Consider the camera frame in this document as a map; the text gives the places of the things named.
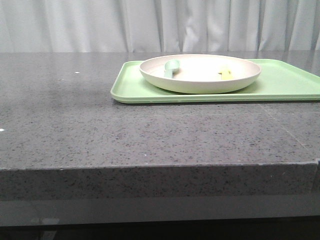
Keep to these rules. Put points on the beige round plate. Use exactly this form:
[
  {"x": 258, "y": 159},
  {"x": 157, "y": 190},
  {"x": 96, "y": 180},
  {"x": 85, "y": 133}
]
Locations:
[{"x": 198, "y": 73}]

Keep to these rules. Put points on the yellow plastic fork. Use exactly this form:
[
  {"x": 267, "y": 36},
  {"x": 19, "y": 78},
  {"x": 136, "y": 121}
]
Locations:
[{"x": 225, "y": 73}]

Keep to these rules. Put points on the green plastic spoon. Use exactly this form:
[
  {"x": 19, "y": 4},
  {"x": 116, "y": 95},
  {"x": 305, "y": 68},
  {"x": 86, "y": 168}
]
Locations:
[{"x": 171, "y": 67}]

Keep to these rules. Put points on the light green rectangular tray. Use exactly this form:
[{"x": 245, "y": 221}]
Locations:
[{"x": 278, "y": 82}]

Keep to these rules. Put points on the grey pleated curtain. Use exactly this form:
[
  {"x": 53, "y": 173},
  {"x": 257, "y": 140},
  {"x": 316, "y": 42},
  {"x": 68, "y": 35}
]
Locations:
[{"x": 85, "y": 26}]

